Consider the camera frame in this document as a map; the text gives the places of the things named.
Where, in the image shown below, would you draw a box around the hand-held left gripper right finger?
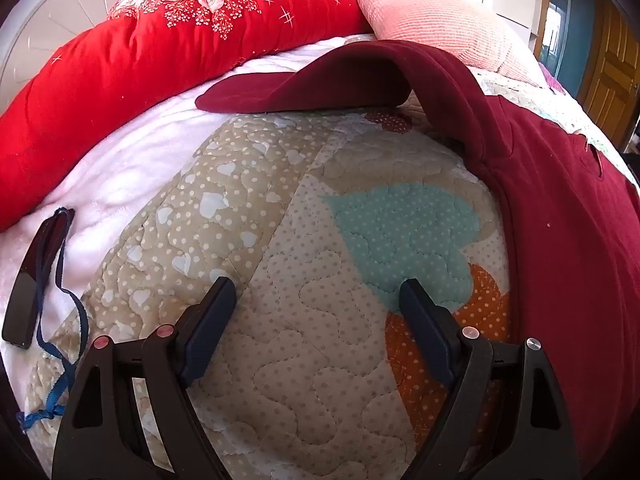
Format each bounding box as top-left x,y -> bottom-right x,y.
398,278 -> 583,480

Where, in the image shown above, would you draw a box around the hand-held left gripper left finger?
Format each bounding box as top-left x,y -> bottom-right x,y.
51,276 -> 237,480

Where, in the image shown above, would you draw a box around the dark red sweater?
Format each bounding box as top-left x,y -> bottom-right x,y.
195,40 -> 640,480

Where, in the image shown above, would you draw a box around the patchwork heart quilt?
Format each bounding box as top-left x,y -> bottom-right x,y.
10,32 -> 640,480

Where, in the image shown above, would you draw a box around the white fleece blanket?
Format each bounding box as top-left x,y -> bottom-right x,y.
0,35 -> 376,396

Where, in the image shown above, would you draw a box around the red floral duvet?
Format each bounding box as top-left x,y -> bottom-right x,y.
0,0 -> 373,233

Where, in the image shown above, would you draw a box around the pink ribbed pillow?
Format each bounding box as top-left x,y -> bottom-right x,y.
341,0 -> 546,86

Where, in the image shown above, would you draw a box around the wooden door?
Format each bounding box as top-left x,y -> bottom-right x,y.
575,0 -> 640,151

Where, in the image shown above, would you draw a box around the blue glass door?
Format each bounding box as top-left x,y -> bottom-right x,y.
542,0 -> 596,91

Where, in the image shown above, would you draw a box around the white headboard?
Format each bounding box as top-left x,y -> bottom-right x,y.
0,0 -> 193,106

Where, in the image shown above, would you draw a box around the blue ribbon lanyard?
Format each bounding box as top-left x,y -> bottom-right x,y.
16,207 -> 90,433

